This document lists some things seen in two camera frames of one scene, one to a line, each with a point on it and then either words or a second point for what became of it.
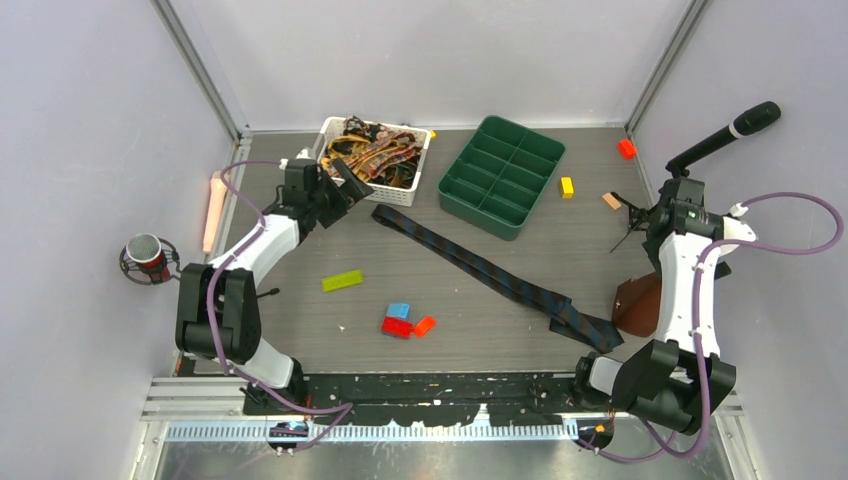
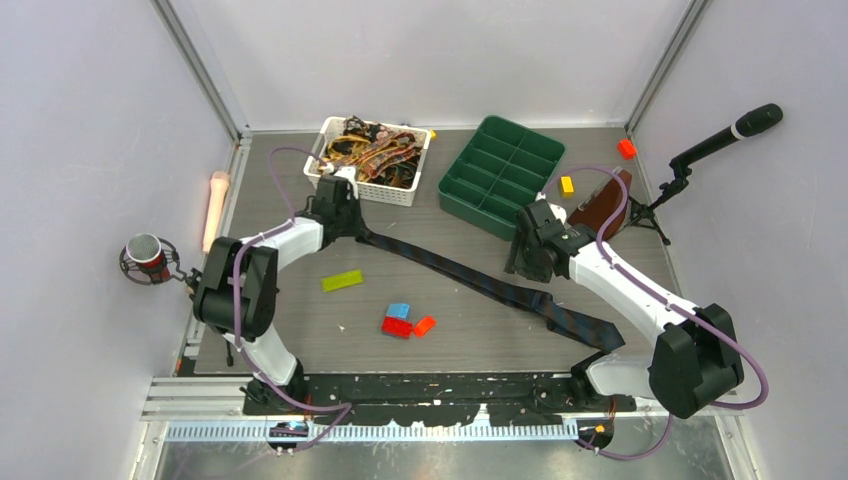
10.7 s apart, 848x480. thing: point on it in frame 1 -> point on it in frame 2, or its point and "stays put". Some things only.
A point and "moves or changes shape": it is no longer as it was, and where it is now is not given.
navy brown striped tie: [566, 319] moves or changes shape
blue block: [399, 310] stays put
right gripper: [650, 247] -> [515, 261]
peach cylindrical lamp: [216, 199] stays put
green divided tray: [500, 175] stays put
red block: [396, 327] stays put
